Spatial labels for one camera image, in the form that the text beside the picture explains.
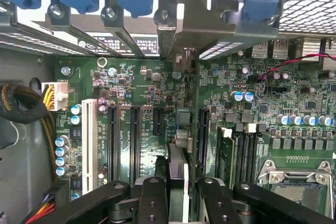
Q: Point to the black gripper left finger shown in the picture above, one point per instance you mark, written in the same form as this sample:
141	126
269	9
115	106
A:
152	203

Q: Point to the black RAM slot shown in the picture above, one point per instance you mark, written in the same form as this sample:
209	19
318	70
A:
251	155
240	155

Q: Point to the white power connector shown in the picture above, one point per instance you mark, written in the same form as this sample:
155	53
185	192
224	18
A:
61	95

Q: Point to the metal expansion slot cover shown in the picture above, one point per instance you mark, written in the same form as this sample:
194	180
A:
165	37
59	18
113	18
39	41

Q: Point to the open black PC case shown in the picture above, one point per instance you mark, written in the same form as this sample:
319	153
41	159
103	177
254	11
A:
309	3

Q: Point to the green RAM stick in slot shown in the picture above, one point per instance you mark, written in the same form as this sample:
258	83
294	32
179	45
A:
225	161

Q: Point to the CPU socket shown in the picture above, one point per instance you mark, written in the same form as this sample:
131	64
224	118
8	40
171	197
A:
288	195

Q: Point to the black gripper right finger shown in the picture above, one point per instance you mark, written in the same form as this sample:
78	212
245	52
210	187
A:
218	205

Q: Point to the short PCIe expansion slot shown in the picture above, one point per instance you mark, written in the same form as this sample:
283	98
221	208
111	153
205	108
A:
158	121

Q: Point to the green motherboard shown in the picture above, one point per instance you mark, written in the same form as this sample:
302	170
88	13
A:
147	82

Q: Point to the white PCI expansion slot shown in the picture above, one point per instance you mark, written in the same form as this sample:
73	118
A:
89	142

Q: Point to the metal rear port block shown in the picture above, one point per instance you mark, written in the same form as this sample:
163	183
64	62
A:
262	49

